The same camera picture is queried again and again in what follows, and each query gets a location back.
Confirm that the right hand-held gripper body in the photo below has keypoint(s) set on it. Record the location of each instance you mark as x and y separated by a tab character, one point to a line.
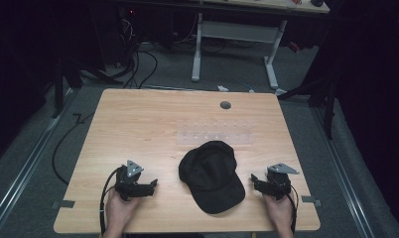
278	183

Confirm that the person's left hand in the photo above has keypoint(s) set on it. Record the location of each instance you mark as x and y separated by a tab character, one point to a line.
118	211

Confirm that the person's right hand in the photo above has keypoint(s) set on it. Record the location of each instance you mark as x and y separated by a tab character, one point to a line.
280	211

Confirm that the black baseball cap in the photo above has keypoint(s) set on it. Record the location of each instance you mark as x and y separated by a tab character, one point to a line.
210	175

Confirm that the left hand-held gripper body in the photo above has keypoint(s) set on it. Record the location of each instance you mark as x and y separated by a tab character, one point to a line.
129	185

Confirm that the black metal stand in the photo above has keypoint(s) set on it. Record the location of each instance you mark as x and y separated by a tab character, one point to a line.
326	102
60	89

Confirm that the desk with white metal frame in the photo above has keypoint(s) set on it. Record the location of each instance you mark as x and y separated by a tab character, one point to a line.
240	31

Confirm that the small white floor object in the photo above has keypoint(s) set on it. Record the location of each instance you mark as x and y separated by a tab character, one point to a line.
222	88

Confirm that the metal floor rail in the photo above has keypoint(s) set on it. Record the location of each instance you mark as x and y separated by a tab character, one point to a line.
28	162
346	178

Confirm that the small red object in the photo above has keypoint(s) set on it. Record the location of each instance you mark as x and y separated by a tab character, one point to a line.
294	47

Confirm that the grey tape strip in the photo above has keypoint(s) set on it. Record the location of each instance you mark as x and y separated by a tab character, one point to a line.
310	199
63	204

